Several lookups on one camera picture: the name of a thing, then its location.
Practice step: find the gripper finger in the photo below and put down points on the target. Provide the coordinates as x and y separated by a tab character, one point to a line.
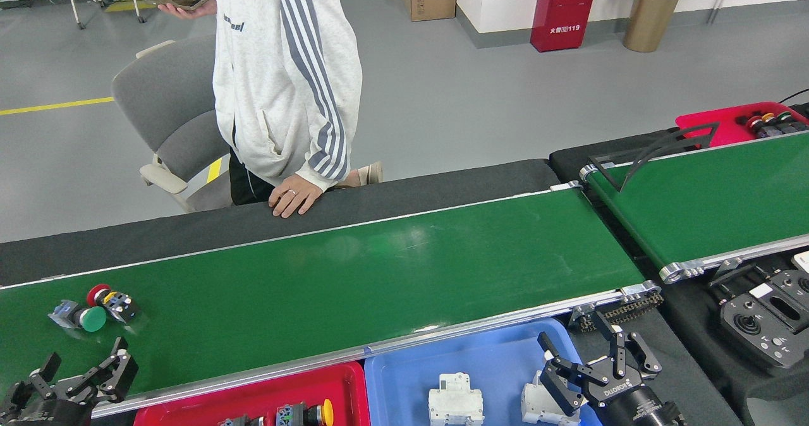
123	375
556	382
619	356
47	369

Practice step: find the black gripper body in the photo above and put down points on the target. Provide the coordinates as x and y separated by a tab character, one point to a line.
44	416
638	407

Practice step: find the white circuit breaker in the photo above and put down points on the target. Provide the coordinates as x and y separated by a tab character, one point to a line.
455	404
537	407

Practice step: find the yellow push button switch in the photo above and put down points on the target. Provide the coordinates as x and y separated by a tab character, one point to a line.
768	119
303	414

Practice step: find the blue plastic tray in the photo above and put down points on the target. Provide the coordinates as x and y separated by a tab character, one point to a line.
499	356

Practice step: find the red plastic tray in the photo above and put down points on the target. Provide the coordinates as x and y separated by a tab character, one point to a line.
189	407

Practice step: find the green feeder conveyor belt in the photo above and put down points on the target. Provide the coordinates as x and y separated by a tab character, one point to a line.
727	205

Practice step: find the long green conveyor belt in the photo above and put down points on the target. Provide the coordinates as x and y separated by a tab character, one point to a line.
347	287

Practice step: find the person's left hand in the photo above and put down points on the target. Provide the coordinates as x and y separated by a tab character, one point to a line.
294	195

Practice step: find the long black table cloth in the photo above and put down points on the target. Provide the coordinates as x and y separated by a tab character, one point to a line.
189	243

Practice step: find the black remote controller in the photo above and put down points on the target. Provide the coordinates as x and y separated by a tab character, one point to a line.
765	325

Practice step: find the red plastic bin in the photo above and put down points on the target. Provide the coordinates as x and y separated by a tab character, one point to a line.
708	129

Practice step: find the grey office chair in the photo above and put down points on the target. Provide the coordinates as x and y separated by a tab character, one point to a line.
164	103

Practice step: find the potted plant in gold pot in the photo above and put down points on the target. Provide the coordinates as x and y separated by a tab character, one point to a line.
651	21

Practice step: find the red fire extinguisher cabinet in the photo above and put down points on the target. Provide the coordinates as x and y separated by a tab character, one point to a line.
562	15

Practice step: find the person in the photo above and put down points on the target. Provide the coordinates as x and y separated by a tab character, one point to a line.
278	66

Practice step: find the green push button switch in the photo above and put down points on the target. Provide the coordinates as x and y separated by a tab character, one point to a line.
785	117
91	320

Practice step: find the black curved guide frame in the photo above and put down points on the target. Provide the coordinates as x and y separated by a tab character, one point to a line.
657	151

